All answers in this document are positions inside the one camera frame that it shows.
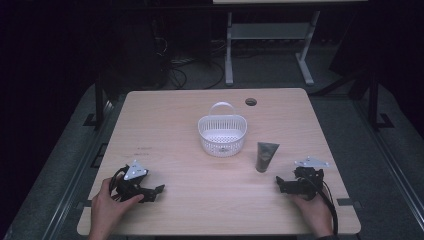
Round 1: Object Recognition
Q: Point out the bundle of black floor cables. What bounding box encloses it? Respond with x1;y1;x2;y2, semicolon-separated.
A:
156;36;226;90

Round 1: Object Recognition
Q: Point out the white metal desk frame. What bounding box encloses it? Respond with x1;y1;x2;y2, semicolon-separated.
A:
213;0;368;87

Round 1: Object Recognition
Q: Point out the person's left hand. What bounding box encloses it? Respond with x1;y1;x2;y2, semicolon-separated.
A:
88;177;145;240

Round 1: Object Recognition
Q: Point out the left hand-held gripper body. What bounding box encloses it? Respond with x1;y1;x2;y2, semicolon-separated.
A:
114;159;149;203

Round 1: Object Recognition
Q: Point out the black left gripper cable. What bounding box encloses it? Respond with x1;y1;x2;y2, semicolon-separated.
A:
109;165;130;202

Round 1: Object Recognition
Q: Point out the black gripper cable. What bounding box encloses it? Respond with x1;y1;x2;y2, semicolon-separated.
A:
311;179;339;236
109;165;130;202

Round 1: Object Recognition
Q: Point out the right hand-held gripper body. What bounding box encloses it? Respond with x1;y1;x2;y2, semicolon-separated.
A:
288;156;331;201

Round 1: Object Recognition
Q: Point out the person's right hand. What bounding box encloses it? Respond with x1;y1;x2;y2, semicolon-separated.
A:
289;191;334;238

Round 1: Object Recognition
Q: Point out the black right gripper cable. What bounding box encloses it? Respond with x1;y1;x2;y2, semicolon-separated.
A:
311;179;339;236

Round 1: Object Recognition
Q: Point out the dark grey squeeze tube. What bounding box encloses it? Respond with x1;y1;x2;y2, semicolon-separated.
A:
255;141;280;173

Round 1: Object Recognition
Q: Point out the white plastic basket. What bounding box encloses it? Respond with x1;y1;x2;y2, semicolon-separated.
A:
197;101;248;158

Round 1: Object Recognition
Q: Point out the black metal stand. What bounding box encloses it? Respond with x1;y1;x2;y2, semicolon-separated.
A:
83;73;112;130
366;70;395;132

